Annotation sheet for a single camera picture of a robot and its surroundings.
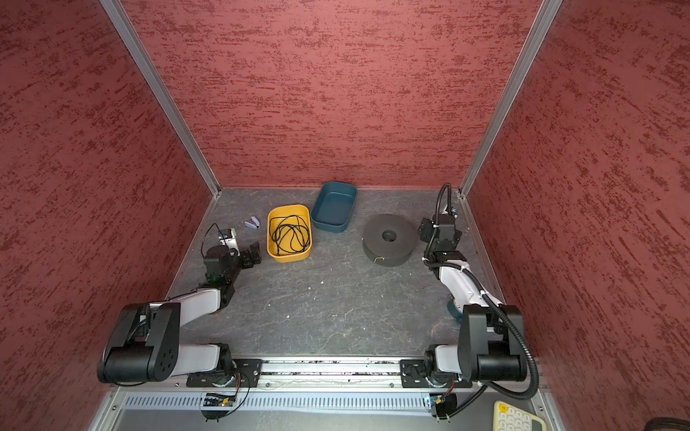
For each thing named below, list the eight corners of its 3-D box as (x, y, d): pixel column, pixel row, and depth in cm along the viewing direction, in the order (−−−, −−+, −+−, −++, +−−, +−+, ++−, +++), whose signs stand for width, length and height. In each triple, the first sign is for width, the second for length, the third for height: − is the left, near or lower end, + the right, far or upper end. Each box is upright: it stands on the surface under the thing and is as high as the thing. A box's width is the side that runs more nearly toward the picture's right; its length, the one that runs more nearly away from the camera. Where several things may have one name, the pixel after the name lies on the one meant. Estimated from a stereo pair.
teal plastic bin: (309, 230, 110) (307, 220, 105) (327, 185, 127) (326, 175, 122) (347, 237, 108) (346, 227, 102) (359, 190, 125) (360, 180, 120)
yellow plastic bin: (269, 266, 98) (265, 258, 93) (271, 215, 114) (267, 206, 109) (314, 260, 100) (312, 251, 95) (309, 211, 116) (308, 201, 111)
